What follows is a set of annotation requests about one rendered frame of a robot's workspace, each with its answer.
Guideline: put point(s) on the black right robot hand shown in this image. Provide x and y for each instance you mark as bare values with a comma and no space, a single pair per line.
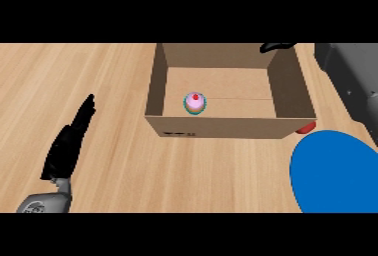
275,47

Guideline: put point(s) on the small red object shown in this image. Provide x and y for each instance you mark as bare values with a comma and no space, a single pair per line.
307,127

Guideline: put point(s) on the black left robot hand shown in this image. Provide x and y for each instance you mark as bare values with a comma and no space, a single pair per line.
68,143

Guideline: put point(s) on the blue round plate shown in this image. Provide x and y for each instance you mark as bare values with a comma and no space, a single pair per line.
337,173

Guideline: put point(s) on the pink frosted cupcake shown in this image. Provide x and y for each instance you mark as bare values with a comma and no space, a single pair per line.
195,103

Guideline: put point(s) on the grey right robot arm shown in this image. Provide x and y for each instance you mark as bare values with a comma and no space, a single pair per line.
351,83

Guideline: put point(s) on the brown cardboard box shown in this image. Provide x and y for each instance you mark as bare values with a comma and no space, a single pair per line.
230,128

